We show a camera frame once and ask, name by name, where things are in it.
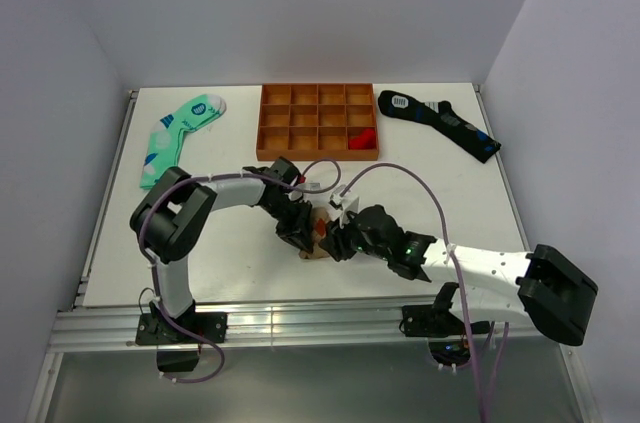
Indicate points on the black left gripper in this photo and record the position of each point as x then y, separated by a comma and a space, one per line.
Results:
297, 231

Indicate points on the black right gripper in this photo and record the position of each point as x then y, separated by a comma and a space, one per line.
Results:
335, 239

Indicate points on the brown argyle sock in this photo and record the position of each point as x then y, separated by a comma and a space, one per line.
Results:
316, 222

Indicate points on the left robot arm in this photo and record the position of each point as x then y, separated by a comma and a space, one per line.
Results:
170, 219

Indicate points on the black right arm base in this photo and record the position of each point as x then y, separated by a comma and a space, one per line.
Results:
436, 321

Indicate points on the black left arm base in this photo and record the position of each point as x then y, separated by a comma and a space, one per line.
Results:
177, 352

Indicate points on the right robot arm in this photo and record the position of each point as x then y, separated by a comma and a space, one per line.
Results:
542, 288

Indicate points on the red rolled sock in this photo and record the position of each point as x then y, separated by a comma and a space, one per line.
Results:
366, 140

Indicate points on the orange compartment tray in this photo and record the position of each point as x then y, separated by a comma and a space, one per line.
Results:
310, 121

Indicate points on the black blue sock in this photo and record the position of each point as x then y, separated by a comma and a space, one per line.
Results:
440, 116

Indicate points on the mint green sock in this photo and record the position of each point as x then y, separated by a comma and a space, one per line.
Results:
168, 134

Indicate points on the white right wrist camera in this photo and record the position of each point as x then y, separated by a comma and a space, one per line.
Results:
342, 202

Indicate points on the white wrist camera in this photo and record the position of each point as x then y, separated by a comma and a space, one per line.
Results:
342, 202
303, 188

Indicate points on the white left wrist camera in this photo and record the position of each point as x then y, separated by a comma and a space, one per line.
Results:
303, 188

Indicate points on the aluminium frame rail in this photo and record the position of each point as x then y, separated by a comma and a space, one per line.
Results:
339, 322

